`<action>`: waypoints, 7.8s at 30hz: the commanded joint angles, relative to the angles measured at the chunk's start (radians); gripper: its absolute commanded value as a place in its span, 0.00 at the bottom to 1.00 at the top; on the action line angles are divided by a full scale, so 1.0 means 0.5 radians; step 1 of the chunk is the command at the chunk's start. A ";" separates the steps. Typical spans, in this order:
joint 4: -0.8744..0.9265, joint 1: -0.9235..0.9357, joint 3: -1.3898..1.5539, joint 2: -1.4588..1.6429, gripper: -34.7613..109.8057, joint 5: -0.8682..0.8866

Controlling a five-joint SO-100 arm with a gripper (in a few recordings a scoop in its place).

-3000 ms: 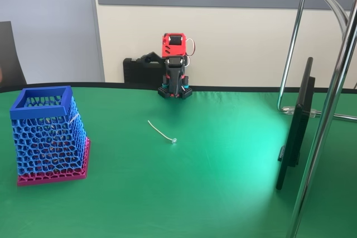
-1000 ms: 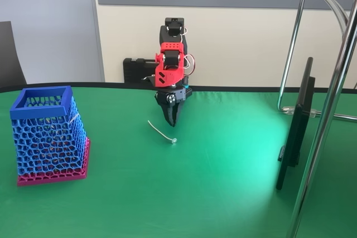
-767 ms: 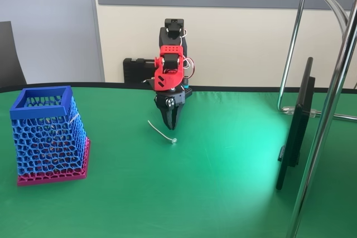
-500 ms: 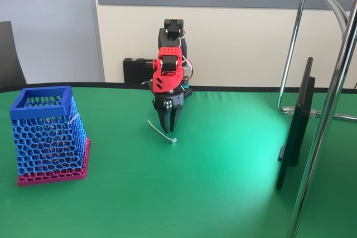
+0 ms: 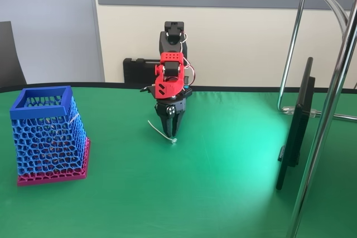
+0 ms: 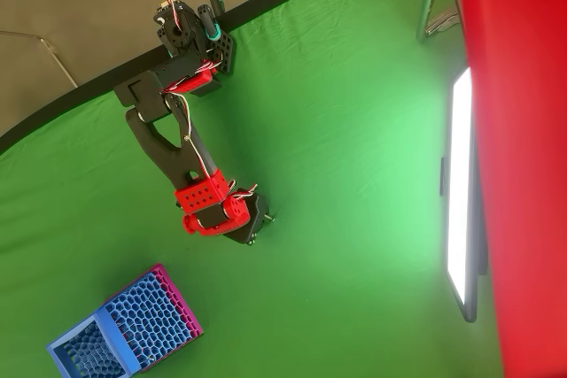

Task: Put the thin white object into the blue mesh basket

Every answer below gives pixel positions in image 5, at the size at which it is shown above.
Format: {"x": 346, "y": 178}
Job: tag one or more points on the green table cloth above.
{"x": 167, "y": 193}

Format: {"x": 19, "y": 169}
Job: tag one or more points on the clear plastic clip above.
{"x": 288, "y": 109}

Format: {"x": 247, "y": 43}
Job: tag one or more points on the blue mesh basket magenta base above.
{"x": 39, "y": 112}

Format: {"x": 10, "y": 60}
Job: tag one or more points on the chrome tube stand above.
{"x": 321, "y": 137}

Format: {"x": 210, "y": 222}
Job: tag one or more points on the black plastic case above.
{"x": 131, "y": 70}

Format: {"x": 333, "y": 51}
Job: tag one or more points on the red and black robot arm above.
{"x": 170, "y": 87}

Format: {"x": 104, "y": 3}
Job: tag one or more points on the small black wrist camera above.
{"x": 147, "y": 89}

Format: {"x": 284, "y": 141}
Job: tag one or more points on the thin white stick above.
{"x": 74, "y": 119}

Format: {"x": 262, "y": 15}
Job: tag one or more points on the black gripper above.
{"x": 170, "y": 113}

